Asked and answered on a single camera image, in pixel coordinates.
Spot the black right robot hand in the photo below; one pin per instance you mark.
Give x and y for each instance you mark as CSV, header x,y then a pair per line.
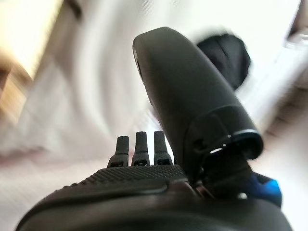
x,y
183,101

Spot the white bed sheet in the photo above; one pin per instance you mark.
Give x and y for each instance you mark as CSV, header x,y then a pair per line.
x,y
91,84

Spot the black garment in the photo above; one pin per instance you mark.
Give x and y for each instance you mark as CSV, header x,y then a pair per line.
x,y
223,60

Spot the wooden bed frame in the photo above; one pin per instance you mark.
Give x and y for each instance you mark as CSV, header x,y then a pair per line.
x,y
10,79

